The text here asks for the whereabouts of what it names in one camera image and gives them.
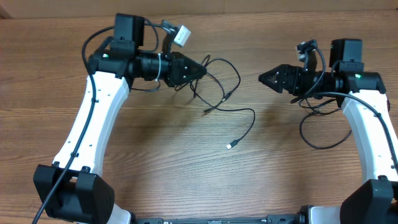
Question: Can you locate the black USB cable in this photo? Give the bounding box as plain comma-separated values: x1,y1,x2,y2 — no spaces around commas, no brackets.
174,54,256,151

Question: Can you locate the thin black cable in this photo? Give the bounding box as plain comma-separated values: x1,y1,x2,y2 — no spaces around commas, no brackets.
298,98,353,151

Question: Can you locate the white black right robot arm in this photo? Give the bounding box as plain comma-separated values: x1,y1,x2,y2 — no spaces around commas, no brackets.
259,39,397,223

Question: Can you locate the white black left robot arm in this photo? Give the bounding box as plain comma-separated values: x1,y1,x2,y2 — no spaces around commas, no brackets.
33,13,206,223

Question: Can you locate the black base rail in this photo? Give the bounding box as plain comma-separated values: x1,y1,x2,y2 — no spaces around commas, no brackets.
132,205,313,224

